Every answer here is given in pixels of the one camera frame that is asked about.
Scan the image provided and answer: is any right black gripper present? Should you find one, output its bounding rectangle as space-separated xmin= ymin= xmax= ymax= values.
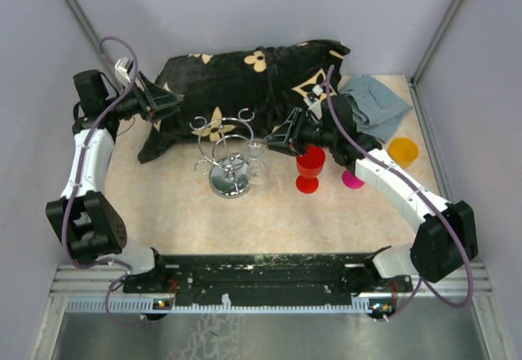
xmin=262 ymin=109 xmax=336 ymax=157

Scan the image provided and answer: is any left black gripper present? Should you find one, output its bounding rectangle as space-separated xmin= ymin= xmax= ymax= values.
xmin=105 ymin=70 xmax=184 ymax=122

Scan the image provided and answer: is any red plastic wine glass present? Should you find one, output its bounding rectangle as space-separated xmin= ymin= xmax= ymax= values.
xmin=295 ymin=146 xmax=325 ymax=194

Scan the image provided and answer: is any pink plastic wine glass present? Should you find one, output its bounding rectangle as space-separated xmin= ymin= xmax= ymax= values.
xmin=342 ymin=170 xmax=365 ymax=189

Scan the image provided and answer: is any yellow plastic wine glass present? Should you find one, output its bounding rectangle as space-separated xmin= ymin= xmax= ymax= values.
xmin=387 ymin=137 xmax=419 ymax=169

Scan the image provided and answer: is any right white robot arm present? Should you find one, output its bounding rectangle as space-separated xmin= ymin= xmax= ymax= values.
xmin=263 ymin=96 xmax=478 ymax=291

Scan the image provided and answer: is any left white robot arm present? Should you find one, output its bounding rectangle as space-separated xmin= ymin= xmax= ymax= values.
xmin=46 ymin=69 xmax=182 ymax=292

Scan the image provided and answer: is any clear wine glass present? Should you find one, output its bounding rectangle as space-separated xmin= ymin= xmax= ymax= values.
xmin=242 ymin=139 xmax=269 ymax=185

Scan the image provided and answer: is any chrome wine glass rack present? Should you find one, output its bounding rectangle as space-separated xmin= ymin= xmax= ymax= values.
xmin=189 ymin=108 xmax=255 ymax=199

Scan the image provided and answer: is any black patterned plush blanket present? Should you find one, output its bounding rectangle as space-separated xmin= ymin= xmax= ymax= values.
xmin=138 ymin=39 xmax=351 ymax=164

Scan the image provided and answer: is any blue denim cloth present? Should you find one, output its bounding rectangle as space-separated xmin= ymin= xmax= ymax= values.
xmin=339 ymin=75 xmax=413 ymax=142

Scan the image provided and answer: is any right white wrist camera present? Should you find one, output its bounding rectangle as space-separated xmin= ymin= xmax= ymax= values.
xmin=303 ymin=85 xmax=324 ymax=122

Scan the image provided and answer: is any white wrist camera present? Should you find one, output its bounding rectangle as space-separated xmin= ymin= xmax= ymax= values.
xmin=113 ymin=57 xmax=135 ymax=87
xmin=303 ymin=85 xmax=324 ymax=122

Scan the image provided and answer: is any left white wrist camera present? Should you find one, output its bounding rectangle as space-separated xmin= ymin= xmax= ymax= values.
xmin=113 ymin=57 xmax=135 ymax=87

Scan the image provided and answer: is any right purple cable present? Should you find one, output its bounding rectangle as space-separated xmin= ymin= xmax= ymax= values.
xmin=324 ymin=64 xmax=476 ymax=322

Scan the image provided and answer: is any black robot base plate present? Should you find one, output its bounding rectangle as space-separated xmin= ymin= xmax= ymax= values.
xmin=123 ymin=253 xmax=413 ymax=309

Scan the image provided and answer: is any grey slotted cable duct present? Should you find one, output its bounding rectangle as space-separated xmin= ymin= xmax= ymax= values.
xmin=65 ymin=294 xmax=398 ymax=315

